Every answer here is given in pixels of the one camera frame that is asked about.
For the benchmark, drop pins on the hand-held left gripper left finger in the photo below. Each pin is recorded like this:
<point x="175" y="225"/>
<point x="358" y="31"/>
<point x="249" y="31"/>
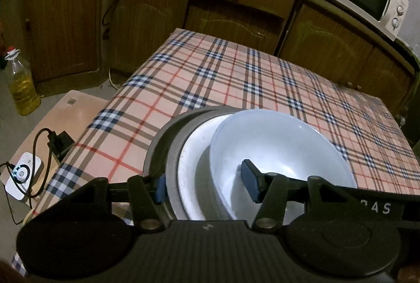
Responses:
<point x="160" y="191"/>

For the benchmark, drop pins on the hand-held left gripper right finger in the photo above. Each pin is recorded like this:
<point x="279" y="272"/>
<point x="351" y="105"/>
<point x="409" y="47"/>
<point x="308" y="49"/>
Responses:
<point x="251" y="181"/>

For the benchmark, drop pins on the wide white bowl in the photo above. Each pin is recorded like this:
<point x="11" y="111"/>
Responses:
<point x="193" y="171"/>

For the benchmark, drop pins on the small deep white bowl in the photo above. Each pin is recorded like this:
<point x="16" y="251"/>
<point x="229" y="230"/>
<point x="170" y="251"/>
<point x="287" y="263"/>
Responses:
<point x="279" y="145"/>

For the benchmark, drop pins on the deep steel bowl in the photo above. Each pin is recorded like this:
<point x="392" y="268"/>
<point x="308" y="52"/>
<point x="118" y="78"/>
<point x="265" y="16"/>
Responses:
<point x="157" y="145"/>

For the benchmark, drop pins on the plaid tablecloth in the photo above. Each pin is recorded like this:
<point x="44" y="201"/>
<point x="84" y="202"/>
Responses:
<point x="213" y="79"/>

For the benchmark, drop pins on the black power adapter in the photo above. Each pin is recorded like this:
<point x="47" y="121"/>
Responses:
<point x="60" y="143"/>

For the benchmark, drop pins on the pink flat board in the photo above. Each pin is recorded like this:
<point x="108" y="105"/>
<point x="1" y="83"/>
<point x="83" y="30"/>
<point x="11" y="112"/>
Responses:
<point x="65" y="112"/>

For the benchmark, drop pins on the white charger device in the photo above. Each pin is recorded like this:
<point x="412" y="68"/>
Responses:
<point x="23" y="176"/>

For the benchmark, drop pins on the wooden two-door cabinet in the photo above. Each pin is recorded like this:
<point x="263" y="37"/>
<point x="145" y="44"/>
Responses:
<point x="341" y="47"/>

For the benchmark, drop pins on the cooking oil bottle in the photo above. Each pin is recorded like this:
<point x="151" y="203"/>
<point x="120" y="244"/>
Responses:
<point x="23" y="89"/>

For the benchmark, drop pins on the wooden cabinet with drawers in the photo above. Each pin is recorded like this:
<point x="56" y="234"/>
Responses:
<point x="203" y="4"/>

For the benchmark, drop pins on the narrow wooden cabinet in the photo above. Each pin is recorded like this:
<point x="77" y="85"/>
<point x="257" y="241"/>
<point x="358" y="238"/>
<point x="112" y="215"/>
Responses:
<point x="62" y="24"/>

